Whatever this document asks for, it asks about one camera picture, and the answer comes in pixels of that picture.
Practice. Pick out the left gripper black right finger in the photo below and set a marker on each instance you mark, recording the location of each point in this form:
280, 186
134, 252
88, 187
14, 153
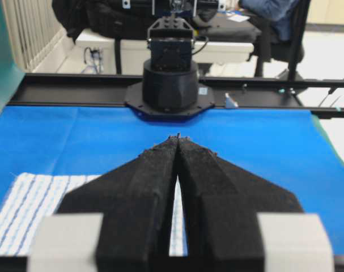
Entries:
221, 202

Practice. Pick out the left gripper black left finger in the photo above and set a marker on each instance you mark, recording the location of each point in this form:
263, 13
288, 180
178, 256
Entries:
136, 200

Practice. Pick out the blue white striped towel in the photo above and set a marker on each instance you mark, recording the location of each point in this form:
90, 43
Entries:
30, 198

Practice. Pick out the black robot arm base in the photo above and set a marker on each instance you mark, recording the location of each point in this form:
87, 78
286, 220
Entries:
170, 87

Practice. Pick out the seated person in blue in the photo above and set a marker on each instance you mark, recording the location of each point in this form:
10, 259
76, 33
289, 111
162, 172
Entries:
278, 12

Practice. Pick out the blue table cloth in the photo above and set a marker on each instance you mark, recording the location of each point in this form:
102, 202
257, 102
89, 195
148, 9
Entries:
287, 147

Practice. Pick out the white desk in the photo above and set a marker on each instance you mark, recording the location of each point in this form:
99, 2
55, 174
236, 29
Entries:
135, 52

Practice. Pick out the black office chair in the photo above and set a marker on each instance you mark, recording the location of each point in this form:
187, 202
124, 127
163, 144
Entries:
291, 51

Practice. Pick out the green backdrop sheet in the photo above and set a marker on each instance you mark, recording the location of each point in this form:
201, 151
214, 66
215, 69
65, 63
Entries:
10, 75

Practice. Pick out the black backpack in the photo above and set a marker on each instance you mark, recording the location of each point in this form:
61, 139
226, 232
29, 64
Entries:
106, 18

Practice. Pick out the white radiator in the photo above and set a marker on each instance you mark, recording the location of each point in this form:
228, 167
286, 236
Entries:
33, 30

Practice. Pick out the black aluminium rail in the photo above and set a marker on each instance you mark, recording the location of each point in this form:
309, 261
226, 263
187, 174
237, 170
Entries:
68, 90

